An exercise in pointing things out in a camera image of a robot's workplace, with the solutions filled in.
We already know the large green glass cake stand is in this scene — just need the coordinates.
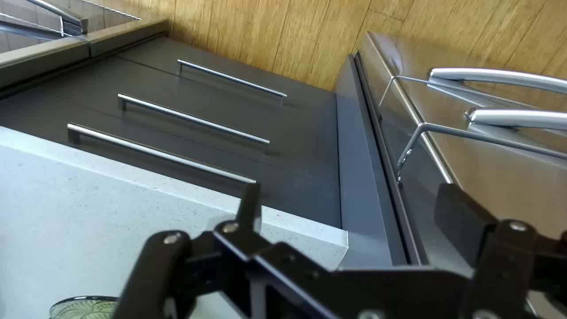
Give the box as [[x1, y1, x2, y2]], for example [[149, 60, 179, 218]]
[[49, 294, 120, 319]]

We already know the deep dark grey drawer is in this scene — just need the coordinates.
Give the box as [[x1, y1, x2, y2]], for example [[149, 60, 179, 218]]
[[10, 52, 342, 179], [113, 34, 342, 126]]

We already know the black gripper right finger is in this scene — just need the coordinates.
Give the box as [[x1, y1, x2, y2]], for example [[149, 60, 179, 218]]
[[434, 183, 567, 319]]

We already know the shallow dark grey drawer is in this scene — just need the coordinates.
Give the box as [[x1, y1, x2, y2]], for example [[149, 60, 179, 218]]
[[0, 82, 344, 229]]

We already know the stainless steel refrigerator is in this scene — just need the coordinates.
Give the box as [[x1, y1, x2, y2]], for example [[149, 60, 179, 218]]
[[352, 32, 567, 319]]

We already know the stainless steel gas stove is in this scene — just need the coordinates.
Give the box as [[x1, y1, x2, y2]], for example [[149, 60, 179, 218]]
[[0, 0, 170, 78]]

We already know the dark grey tall panel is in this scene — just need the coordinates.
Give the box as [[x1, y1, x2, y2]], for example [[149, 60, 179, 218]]
[[335, 55, 423, 271]]

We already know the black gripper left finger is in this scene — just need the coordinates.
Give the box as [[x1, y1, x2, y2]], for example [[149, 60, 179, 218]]
[[111, 179, 280, 319]]

